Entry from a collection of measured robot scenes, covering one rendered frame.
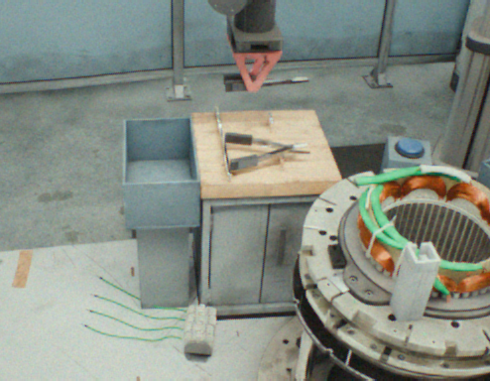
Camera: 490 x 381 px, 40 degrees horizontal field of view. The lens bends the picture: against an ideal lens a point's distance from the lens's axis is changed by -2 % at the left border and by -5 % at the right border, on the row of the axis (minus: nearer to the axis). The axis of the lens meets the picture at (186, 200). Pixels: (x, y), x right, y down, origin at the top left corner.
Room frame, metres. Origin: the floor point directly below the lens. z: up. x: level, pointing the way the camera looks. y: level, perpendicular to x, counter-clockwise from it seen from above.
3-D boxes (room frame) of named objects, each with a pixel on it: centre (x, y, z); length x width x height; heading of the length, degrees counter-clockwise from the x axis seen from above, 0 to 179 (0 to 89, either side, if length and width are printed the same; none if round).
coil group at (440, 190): (0.67, -0.30, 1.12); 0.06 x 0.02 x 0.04; 93
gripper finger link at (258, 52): (0.88, -0.09, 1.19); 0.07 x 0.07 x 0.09; 5
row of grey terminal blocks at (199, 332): (0.72, -0.02, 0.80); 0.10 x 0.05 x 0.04; 173
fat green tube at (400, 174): (0.66, -0.27, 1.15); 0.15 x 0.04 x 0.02; 93
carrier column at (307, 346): (0.60, -0.17, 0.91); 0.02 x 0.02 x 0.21
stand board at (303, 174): (0.85, -0.11, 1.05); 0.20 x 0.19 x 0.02; 94
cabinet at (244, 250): (0.85, -0.11, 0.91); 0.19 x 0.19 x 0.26; 4
